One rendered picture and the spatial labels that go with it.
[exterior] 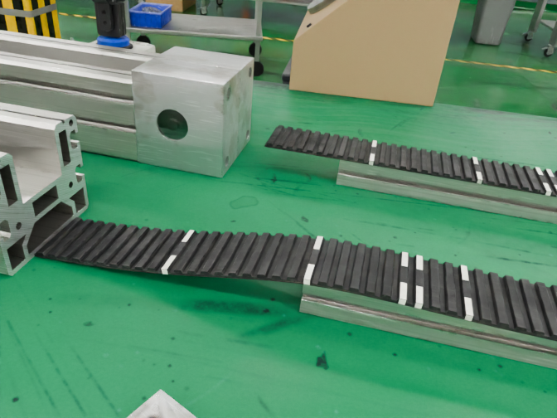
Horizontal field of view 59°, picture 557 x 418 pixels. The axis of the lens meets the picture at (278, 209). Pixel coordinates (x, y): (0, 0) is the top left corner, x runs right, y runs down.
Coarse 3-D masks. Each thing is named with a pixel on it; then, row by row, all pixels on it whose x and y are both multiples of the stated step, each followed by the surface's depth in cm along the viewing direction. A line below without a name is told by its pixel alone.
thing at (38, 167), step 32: (0, 128) 37; (32, 128) 36; (64, 128) 37; (0, 160) 31; (32, 160) 38; (64, 160) 39; (0, 192) 32; (32, 192) 35; (64, 192) 38; (0, 224) 33; (32, 224) 35; (64, 224) 39; (0, 256) 33; (32, 256) 36
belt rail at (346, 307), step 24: (312, 288) 32; (312, 312) 33; (336, 312) 33; (360, 312) 32; (384, 312) 33; (408, 312) 31; (432, 312) 31; (432, 336) 32; (456, 336) 31; (480, 336) 32; (504, 336) 30; (528, 336) 30; (528, 360) 31; (552, 360) 31
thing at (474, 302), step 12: (456, 276) 33; (468, 276) 33; (480, 276) 33; (468, 288) 32; (480, 288) 32; (468, 300) 31; (480, 300) 31; (468, 312) 30; (480, 312) 30; (492, 324) 29
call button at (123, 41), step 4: (100, 36) 62; (104, 36) 62; (108, 36) 62; (124, 36) 63; (100, 40) 62; (104, 40) 61; (108, 40) 61; (112, 40) 62; (116, 40) 62; (120, 40) 62; (124, 40) 62; (128, 40) 63; (100, 44) 62; (104, 44) 62; (108, 44) 61; (112, 44) 62; (116, 44) 62; (120, 44) 62; (124, 44) 62; (128, 44) 63
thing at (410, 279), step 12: (396, 264) 33; (408, 264) 33; (420, 264) 33; (396, 276) 32; (408, 276) 32; (420, 276) 32; (396, 288) 31; (408, 288) 31; (420, 288) 31; (396, 300) 30; (408, 300) 30; (420, 300) 30
